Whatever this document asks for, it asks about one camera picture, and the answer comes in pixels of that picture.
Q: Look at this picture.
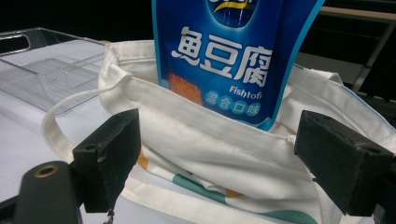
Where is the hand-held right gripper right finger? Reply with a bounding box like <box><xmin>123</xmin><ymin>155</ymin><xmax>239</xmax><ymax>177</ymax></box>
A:
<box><xmin>293</xmin><ymin>109</ymin><xmax>396</xmax><ymax>217</ymax></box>

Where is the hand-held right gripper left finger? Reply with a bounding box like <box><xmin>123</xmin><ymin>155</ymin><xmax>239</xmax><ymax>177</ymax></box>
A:
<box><xmin>72</xmin><ymin>107</ymin><xmax>142</xmax><ymax>214</ymax></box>

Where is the white canvas tote bag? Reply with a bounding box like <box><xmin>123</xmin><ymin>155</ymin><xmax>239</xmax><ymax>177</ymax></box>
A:
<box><xmin>41</xmin><ymin>39</ymin><xmax>396</xmax><ymax>224</ymax></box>

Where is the blue snack packet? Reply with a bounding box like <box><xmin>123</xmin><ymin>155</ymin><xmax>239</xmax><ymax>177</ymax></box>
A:
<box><xmin>151</xmin><ymin>0</ymin><xmax>326</xmax><ymax>132</ymax></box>

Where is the clear plastic tray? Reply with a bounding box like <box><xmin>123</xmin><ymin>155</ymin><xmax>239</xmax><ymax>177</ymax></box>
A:
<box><xmin>0</xmin><ymin>27</ymin><xmax>106</xmax><ymax>115</ymax></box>

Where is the metal shelf frame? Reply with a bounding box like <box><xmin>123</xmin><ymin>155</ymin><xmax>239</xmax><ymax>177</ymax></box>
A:
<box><xmin>294</xmin><ymin>6</ymin><xmax>396</xmax><ymax>93</ymax></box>

